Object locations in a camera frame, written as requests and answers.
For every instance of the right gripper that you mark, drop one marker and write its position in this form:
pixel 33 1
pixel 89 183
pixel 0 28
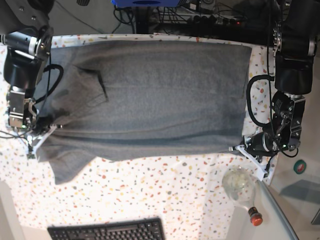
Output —
pixel 43 125

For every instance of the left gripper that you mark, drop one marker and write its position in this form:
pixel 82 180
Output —
pixel 256 147

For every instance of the grey t-shirt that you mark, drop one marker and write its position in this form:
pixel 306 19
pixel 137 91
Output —
pixel 123 100

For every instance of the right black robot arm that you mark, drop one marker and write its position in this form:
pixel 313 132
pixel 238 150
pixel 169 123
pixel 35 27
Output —
pixel 26 32

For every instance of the clear bottle with orange cap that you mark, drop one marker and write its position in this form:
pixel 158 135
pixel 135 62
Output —
pixel 240 188

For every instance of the green tape roll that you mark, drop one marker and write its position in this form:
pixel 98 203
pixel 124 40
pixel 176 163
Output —
pixel 300 167

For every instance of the black power strip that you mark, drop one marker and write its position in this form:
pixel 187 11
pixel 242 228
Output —
pixel 215 19

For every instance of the black computer keyboard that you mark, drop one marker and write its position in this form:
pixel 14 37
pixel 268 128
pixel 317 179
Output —
pixel 145 229

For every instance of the blue box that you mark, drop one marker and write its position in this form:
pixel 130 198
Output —
pixel 148 3

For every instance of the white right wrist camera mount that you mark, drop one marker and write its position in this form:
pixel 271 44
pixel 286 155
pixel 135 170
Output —
pixel 36 138

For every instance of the grey metal rail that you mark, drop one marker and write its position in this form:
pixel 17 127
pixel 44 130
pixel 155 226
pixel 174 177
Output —
pixel 275 225

